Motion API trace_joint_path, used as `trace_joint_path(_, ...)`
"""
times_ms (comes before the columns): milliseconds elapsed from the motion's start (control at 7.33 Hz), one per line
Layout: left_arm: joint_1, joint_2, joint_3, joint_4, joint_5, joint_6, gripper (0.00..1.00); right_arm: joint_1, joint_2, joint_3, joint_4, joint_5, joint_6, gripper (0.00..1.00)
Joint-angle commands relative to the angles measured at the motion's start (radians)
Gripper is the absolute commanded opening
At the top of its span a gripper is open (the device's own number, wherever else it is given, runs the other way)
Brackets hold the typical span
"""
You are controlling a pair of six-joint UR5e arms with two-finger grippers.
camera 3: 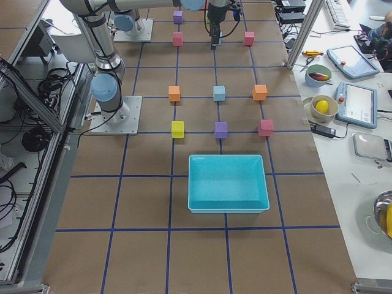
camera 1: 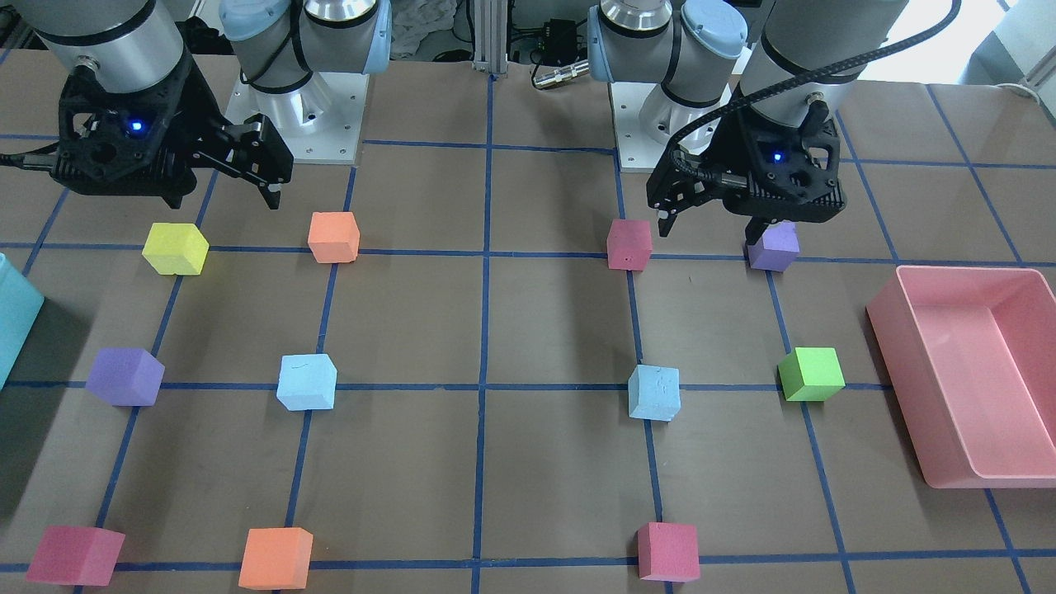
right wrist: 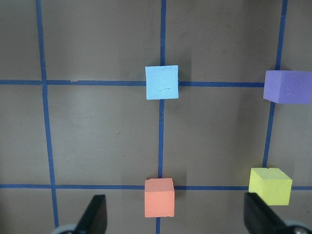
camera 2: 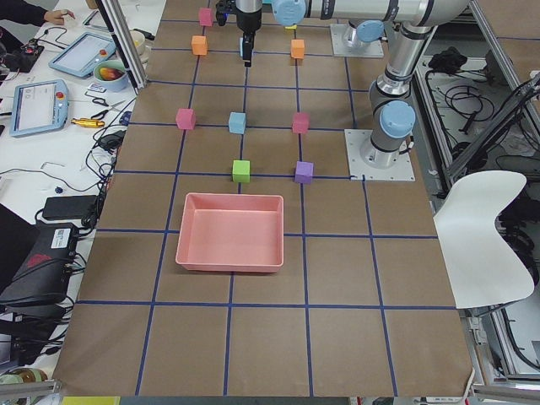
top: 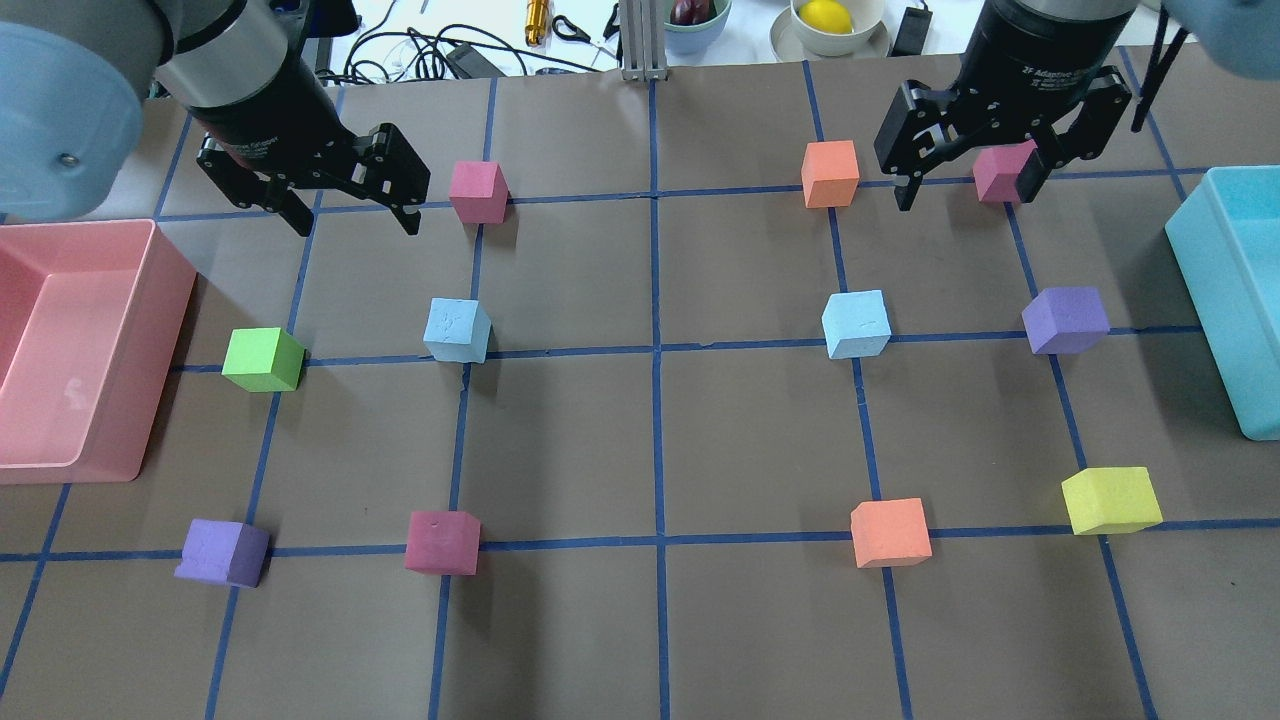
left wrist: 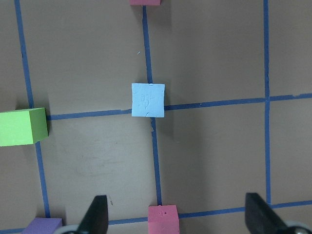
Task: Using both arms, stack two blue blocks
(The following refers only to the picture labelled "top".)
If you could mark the aluminium frame post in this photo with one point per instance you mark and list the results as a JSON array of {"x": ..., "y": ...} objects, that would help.
[{"x": 643, "y": 40}]

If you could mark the black handled scissors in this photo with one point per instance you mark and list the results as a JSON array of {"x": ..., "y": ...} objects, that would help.
[{"x": 563, "y": 28}]

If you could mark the bowl with lemon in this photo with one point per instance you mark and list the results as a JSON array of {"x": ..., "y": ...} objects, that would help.
[{"x": 813, "y": 30}]

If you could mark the light blue block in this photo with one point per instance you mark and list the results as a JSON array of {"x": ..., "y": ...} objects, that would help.
[
  {"x": 855, "y": 324},
  {"x": 458, "y": 331}
]

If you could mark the pink block lower left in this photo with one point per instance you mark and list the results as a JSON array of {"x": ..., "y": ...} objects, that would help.
[{"x": 444, "y": 543}]

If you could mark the black power adapter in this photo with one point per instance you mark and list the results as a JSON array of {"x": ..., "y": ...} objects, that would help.
[{"x": 913, "y": 32}]

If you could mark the purple block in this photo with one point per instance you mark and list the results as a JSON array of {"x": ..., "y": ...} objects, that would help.
[
  {"x": 1065, "y": 320},
  {"x": 221, "y": 552}
]

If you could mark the green block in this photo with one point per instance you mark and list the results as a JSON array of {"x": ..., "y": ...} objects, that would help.
[{"x": 263, "y": 360}]

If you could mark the cyan plastic bin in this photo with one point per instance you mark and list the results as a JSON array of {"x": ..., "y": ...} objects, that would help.
[{"x": 1226, "y": 239}]

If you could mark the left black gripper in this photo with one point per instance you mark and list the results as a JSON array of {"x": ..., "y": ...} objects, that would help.
[{"x": 262, "y": 108}]

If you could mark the orange block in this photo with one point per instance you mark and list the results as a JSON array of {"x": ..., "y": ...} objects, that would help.
[
  {"x": 890, "y": 533},
  {"x": 830, "y": 174}
]

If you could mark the green bowl with fruit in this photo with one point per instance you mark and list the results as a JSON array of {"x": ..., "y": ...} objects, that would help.
[{"x": 692, "y": 26}]

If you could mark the yellow lemon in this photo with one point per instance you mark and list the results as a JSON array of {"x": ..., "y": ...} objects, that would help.
[{"x": 826, "y": 16}]

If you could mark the orange block lower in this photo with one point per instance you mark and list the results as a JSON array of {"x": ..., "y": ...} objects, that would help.
[{"x": 890, "y": 533}]

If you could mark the pink plastic bin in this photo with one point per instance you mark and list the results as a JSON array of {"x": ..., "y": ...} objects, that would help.
[{"x": 90, "y": 313}]

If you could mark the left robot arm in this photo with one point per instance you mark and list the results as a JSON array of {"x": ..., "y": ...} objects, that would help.
[{"x": 75, "y": 75}]

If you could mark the pink block upper right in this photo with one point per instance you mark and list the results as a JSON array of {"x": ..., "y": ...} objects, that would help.
[{"x": 996, "y": 171}]

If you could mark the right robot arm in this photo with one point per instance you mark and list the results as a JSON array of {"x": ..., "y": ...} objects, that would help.
[{"x": 1241, "y": 36}]

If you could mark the purple block right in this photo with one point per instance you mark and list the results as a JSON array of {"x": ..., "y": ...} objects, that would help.
[{"x": 1065, "y": 320}]

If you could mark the yellow block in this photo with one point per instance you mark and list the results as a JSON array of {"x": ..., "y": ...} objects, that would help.
[{"x": 1111, "y": 501}]

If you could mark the pink block upper left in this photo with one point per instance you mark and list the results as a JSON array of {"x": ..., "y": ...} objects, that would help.
[{"x": 479, "y": 192}]

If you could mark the purple block lower left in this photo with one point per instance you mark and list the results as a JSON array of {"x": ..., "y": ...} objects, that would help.
[{"x": 221, "y": 552}]

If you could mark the orange block upper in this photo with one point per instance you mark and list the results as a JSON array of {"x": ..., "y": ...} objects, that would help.
[{"x": 830, "y": 174}]

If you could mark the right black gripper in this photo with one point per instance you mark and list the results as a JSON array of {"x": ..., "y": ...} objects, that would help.
[{"x": 1022, "y": 62}]

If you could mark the pink block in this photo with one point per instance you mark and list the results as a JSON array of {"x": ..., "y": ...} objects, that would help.
[
  {"x": 444, "y": 543},
  {"x": 996, "y": 171},
  {"x": 479, "y": 192}
]

